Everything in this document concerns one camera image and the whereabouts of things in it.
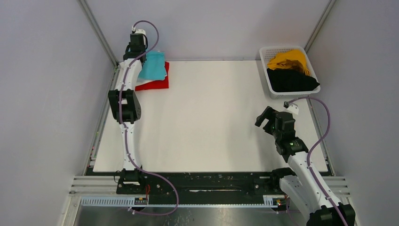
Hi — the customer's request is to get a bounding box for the cyan t-shirt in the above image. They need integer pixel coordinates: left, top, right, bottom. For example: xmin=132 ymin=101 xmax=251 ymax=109
xmin=138 ymin=51 xmax=167 ymax=81

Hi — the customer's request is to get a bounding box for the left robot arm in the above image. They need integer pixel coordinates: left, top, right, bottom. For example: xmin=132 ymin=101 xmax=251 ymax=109
xmin=108 ymin=31 xmax=148 ymax=194

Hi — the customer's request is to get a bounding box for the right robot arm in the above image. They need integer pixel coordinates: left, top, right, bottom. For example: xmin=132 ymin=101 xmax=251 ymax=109
xmin=255 ymin=106 xmax=356 ymax=226

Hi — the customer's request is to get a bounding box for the white folded t-shirt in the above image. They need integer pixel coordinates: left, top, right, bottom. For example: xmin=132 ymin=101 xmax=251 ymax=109
xmin=136 ymin=79 xmax=154 ymax=86

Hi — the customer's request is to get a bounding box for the black t-shirt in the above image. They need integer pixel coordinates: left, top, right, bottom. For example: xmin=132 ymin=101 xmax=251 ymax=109
xmin=267 ymin=68 xmax=320 ymax=92

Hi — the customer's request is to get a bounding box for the red folded t-shirt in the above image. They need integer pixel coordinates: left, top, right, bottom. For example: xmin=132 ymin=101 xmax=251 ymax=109
xmin=135 ymin=62 xmax=169 ymax=91

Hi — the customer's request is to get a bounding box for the white plastic basket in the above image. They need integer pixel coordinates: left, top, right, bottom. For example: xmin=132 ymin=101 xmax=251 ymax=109
xmin=259 ymin=46 xmax=321 ymax=99

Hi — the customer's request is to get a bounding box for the yellow t-shirt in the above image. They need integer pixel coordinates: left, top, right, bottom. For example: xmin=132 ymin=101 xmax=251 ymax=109
xmin=267 ymin=49 xmax=311 ymax=76

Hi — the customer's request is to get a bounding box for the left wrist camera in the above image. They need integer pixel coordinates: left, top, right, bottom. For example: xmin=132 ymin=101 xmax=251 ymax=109
xmin=131 ymin=27 xmax=146 ymax=36

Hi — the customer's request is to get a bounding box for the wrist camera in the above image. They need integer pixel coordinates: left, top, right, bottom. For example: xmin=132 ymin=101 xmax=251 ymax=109
xmin=283 ymin=102 xmax=299 ymax=115
xmin=131 ymin=27 xmax=146 ymax=36

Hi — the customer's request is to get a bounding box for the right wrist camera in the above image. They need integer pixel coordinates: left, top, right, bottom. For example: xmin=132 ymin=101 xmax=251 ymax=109
xmin=283 ymin=102 xmax=299 ymax=115

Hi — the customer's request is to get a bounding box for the white slotted cable duct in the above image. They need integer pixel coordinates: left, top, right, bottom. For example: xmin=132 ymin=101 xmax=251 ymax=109
xmin=80 ymin=195 xmax=285 ymax=208

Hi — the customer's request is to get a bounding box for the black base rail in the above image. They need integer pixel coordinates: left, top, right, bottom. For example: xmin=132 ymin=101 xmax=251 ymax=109
xmin=106 ymin=170 xmax=283 ymax=204

